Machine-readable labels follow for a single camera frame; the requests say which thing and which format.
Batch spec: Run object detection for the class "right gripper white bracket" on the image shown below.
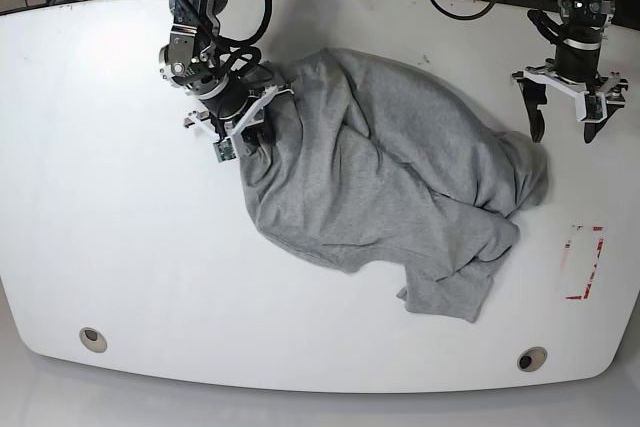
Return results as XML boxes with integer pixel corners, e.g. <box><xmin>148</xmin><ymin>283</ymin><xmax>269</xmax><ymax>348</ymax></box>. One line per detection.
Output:
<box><xmin>183</xmin><ymin>79</ymin><xmax>294</xmax><ymax>159</ymax></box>

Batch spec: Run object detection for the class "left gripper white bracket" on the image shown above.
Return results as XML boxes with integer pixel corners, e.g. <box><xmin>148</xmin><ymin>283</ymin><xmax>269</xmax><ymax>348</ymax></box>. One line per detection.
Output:
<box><xmin>511</xmin><ymin>44</ymin><xmax>629</xmax><ymax>143</ymax></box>

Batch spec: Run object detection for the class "grey T-shirt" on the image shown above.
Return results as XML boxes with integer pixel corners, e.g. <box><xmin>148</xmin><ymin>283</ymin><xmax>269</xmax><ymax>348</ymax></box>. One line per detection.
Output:
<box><xmin>240</xmin><ymin>48</ymin><xmax>548</xmax><ymax>322</ymax></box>

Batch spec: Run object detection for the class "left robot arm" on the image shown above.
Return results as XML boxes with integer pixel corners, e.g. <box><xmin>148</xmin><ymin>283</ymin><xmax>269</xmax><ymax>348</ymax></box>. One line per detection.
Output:
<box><xmin>512</xmin><ymin>0</ymin><xmax>629</xmax><ymax>144</ymax></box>

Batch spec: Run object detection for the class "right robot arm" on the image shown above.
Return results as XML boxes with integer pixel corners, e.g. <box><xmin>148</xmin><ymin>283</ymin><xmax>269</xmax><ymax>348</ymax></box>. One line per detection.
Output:
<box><xmin>159</xmin><ymin>0</ymin><xmax>290</xmax><ymax>162</ymax></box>

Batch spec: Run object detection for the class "red tape marking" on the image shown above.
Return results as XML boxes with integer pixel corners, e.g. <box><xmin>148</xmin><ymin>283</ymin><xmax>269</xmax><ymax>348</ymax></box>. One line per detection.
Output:
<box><xmin>559</xmin><ymin>225</ymin><xmax>605</xmax><ymax>301</ymax></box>

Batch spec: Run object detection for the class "right table grommet hole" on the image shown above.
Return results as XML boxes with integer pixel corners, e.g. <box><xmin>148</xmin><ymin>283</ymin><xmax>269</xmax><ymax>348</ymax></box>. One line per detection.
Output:
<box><xmin>517</xmin><ymin>346</ymin><xmax>548</xmax><ymax>373</ymax></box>

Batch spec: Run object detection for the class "table grommet hole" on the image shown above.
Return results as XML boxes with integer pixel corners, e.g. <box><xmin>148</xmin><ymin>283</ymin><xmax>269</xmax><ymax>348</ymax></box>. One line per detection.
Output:
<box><xmin>517</xmin><ymin>346</ymin><xmax>548</xmax><ymax>373</ymax></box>
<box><xmin>79</xmin><ymin>327</ymin><xmax>108</xmax><ymax>354</ymax></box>

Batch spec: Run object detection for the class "left table grommet hole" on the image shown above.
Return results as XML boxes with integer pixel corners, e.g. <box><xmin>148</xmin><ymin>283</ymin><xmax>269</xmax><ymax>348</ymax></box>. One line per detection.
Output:
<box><xmin>79</xmin><ymin>327</ymin><xmax>108</xmax><ymax>354</ymax></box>

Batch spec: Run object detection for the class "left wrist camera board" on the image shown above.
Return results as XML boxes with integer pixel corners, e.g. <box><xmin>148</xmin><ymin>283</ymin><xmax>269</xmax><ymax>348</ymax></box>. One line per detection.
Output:
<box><xmin>585</xmin><ymin>93</ymin><xmax>603</xmax><ymax>123</ymax></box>

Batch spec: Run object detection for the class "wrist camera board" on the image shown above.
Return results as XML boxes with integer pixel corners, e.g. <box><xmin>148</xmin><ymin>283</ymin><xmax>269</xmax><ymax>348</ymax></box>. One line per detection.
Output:
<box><xmin>213</xmin><ymin>138</ymin><xmax>237</xmax><ymax>163</ymax></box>
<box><xmin>585</xmin><ymin>93</ymin><xmax>603</xmax><ymax>123</ymax></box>

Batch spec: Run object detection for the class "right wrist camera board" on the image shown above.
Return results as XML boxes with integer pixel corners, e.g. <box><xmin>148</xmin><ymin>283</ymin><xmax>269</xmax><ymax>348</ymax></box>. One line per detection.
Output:
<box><xmin>213</xmin><ymin>138</ymin><xmax>237</xmax><ymax>163</ymax></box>

